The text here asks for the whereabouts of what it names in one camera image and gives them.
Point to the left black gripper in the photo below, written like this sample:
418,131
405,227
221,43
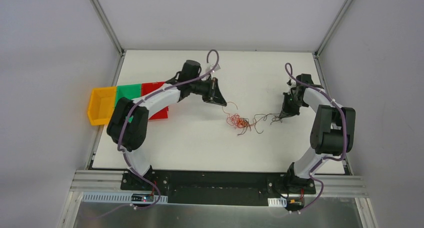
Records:
212,91

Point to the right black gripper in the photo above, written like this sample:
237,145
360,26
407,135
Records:
288,102

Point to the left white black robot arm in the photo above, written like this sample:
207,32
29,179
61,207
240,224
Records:
129,121

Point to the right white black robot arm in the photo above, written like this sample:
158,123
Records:
331,136

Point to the red plastic bin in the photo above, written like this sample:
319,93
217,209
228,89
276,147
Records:
149,87

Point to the green plastic bin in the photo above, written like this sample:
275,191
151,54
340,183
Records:
130,91

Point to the right controller circuit board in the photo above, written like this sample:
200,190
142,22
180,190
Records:
293,205

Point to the controller circuit board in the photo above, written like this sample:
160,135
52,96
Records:
142,198
293,205

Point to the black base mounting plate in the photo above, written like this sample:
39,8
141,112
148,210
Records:
217,187

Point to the yellow plastic bin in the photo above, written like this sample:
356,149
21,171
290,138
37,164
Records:
101,105

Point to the left controller circuit board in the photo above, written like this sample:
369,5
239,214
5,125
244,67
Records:
142,198

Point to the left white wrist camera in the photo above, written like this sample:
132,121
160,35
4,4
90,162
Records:
210,68

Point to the right white slotted cable duct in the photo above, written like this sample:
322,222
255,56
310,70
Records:
277,202

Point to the white slotted cable duct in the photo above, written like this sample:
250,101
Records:
277,202
118,198

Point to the aluminium frame rail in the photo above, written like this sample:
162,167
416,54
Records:
349,186

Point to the left white slotted cable duct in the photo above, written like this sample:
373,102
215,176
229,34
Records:
118,198

